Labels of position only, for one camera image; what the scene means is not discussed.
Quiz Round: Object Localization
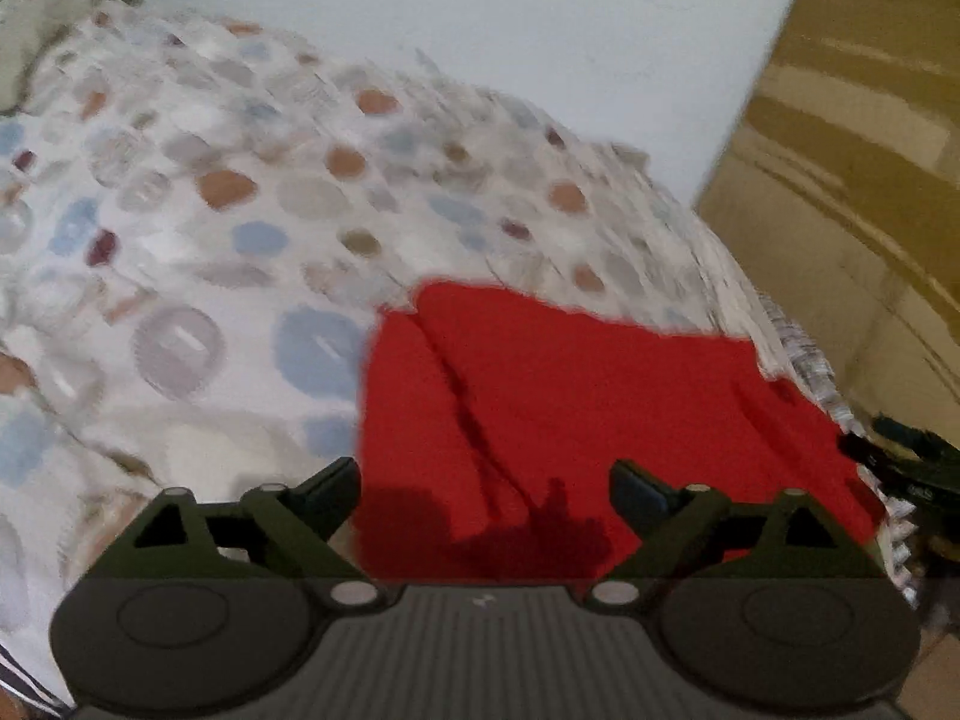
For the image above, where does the black white striped bed sheet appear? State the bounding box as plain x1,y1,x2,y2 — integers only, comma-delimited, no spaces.
0,298,929,717

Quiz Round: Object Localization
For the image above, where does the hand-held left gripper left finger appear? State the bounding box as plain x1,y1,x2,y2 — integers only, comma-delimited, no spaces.
90,457,370,580

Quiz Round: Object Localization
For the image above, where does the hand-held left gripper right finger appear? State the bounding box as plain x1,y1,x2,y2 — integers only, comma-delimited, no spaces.
591,458,891,580

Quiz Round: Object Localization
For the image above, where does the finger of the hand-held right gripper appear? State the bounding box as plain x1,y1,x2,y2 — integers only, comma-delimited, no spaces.
840,429,914,481

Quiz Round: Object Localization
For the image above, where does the beige pillow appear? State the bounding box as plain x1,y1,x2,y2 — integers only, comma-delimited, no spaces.
0,0,115,115

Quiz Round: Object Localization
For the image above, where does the spotted patterned duvet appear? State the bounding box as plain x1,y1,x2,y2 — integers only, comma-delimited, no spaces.
0,0,797,638

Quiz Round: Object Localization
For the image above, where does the red long-sleeve shirt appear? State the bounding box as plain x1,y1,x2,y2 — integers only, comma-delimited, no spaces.
352,279,887,584

